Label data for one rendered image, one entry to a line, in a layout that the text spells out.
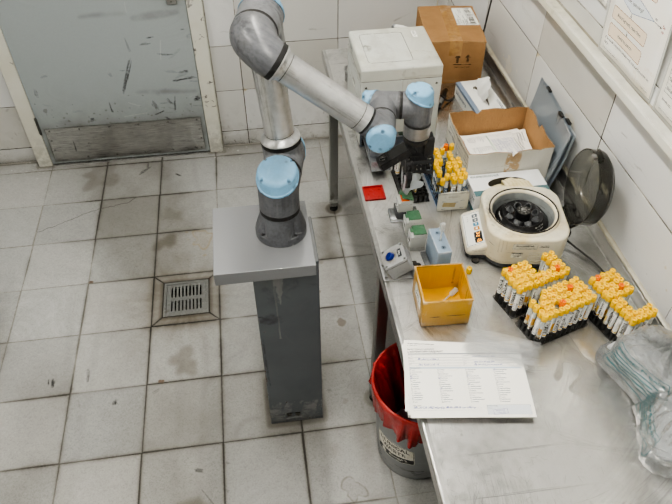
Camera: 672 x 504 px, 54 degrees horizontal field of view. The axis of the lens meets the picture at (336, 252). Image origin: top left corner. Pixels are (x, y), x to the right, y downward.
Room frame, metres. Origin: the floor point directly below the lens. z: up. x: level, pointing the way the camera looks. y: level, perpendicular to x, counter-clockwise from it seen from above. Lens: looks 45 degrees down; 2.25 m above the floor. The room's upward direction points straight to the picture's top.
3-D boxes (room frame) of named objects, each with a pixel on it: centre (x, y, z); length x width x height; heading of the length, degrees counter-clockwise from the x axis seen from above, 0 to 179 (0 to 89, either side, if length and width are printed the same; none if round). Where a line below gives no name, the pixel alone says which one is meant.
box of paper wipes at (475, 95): (2.14, -0.54, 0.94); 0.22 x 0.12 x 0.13; 12
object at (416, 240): (1.40, -0.24, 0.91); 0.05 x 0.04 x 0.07; 98
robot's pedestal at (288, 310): (1.42, 0.16, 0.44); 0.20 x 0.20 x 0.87; 8
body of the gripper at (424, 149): (1.53, -0.23, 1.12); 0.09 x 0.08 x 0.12; 97
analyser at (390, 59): (2.04, -0.20, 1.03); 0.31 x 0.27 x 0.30; 8
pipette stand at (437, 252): (1.32, -0.29, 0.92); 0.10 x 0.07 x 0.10; 10
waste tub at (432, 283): (1.16, -0.28, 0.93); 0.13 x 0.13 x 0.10; 5
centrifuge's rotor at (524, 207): (1.42, -0.54, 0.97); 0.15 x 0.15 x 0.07
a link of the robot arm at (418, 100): (1.53, -0.22, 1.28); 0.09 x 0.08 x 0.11; 86
